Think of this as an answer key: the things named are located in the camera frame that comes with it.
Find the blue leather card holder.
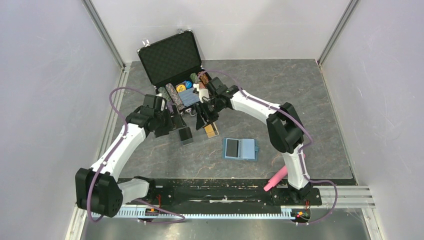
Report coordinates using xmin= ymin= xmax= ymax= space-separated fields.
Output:
xmin=222 ymin=137 xmax=259 ymax=162

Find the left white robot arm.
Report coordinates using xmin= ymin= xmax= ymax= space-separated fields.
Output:
xmin=75 ymin=94 xmax=184 ymax=217

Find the blue playing card deck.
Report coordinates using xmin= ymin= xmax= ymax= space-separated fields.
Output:
xmin=178 ymin=88 xmax=200 ymax=107

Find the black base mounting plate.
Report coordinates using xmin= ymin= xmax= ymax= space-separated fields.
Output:
xmin=142 ymin=178 xmax=323 ymax=207

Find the black credit card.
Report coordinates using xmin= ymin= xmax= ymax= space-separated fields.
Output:
xmin=225 ymin=138 xmax=239 ymax=158

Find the white cable duct strip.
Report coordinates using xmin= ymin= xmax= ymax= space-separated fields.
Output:
xmin=115 ymin=205 xmax=308 ymax=221

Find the yellow dealer chip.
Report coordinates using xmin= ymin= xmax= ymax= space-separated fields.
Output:
xmin=176 ymin=83 xmax=187 ymax=93

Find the purple grey chip stack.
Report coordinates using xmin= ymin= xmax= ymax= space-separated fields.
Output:
xmin=165 ymin=83 xmax=185 ymax=110

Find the gold card stack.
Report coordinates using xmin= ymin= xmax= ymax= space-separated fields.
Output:
xmin=203 ymin=123 xmax=219 ymax=138

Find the black poker chip case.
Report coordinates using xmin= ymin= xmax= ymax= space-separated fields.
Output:
xmin=137 ymin=30 xmax=227 ymax=113

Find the pink cylindrical tool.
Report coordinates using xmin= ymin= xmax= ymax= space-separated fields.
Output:
xmin=263 ymin=152 xmax=309 ymax=192

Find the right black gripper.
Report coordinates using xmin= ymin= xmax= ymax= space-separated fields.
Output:
xmin=194 ymin=96 xmax=223 ymax=130

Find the orange brown chip stack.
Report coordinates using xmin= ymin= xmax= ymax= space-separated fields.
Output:
xmin=198 ymin=72 xmax=209 ymax=85

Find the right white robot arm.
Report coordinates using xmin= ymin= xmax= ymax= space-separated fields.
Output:
xmin=195 ymin=77 xmax=313 ymax=204

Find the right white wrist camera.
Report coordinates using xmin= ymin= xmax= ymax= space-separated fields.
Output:
xmin=193 ymin=82 xmax=210 ymax=103

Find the dark green chip stack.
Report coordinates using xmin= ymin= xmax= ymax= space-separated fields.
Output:
xmin=157 ymin=86 xmax=172 ymax=103

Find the clear card box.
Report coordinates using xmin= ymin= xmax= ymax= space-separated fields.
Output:
xmin=190 ymin=128 xmax=210 ymax=144

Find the green poker chip stack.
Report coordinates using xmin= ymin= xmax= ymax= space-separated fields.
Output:
xmin=189 ymin=73 xmax=200 ymax=84

